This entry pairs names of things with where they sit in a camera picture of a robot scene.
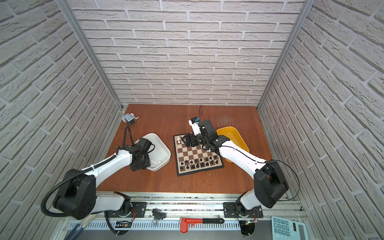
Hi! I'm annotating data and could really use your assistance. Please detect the white plastic bin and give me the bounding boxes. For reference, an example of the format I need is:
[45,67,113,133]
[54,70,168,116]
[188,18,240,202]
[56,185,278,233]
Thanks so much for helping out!
[143,133,171,172]

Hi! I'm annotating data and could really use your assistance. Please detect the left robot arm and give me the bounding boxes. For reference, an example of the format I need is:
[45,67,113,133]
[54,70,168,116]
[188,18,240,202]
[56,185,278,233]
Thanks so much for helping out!
[53,138,155,220]

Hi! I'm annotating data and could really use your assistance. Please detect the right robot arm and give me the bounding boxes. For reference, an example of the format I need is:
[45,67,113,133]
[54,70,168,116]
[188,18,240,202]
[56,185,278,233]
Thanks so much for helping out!
[182,117,289,210]

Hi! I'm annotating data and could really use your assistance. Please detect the folding chess board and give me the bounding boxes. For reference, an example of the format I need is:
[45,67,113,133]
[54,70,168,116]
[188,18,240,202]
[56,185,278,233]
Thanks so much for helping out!
[173,134,224,177]

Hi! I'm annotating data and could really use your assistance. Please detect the yellow plastic bin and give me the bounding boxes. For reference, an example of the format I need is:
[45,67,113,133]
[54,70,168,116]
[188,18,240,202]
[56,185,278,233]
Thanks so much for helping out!
[217,126,249,152]

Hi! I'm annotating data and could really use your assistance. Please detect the grey pencil sharpener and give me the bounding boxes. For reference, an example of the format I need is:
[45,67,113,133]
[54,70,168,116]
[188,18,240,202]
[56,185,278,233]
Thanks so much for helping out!
[122,113,139,126]

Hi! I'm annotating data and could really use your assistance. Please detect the red black clamp tool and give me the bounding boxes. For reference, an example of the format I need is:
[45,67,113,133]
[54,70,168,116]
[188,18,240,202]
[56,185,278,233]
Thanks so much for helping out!
[180,218,225,234]

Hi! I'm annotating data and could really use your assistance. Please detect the teal calculator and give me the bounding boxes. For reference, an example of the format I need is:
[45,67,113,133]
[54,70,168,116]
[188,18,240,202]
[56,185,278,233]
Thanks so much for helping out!
[271,216,310,240]

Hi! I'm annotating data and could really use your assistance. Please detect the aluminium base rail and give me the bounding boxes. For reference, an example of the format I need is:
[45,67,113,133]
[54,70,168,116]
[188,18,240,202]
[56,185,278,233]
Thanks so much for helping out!
[56,191,307,232]

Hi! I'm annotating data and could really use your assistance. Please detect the small black bracket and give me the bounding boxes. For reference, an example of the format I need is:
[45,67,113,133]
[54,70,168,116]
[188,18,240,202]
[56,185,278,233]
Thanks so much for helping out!
[152,209,167,227]

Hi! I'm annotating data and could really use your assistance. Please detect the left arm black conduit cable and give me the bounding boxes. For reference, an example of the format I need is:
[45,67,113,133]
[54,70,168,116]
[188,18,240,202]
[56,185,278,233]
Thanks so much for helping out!
[40,125,136,218]

